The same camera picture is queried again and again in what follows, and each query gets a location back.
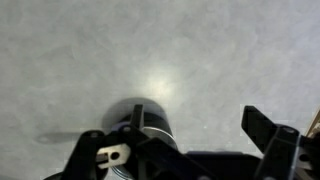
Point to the wooden chair with slats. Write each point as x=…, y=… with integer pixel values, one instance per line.
x=315, y=125

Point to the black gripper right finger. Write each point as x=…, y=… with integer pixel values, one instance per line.
x=273, y=146

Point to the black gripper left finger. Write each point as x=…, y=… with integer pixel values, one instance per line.
x=156, y=156

